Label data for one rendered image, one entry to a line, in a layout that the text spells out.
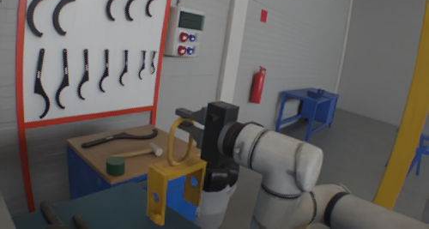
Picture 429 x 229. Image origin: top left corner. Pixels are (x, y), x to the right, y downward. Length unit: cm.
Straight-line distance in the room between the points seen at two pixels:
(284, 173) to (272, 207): 8
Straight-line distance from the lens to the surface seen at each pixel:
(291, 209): 55
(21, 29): 220
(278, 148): 50
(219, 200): 239
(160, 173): 65
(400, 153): 212
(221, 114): 56
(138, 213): 97
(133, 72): 269
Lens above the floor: 165
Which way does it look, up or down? 14 degrees down
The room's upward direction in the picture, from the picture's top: 9 degrees clockwise
